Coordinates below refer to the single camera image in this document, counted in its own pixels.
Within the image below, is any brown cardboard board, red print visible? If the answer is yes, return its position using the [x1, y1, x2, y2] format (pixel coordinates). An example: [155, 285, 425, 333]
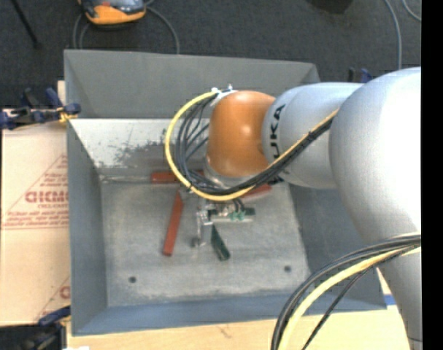
[0, 80, 72, 327]

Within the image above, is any red-brown flat block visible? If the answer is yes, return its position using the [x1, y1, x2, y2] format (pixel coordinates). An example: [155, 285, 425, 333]
[161, 190, 186, 257]
[150, 171, 207, 185]

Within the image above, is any dark green flat block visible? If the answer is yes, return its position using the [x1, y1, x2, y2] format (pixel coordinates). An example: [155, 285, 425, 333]
[209, 224, 231, 262]

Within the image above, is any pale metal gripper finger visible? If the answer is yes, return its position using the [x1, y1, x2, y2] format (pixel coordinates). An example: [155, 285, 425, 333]
[190, 209, 213, 249]

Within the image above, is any grey metal bin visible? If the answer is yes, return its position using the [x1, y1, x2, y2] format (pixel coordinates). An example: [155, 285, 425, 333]
[63, 49, 388, 337]

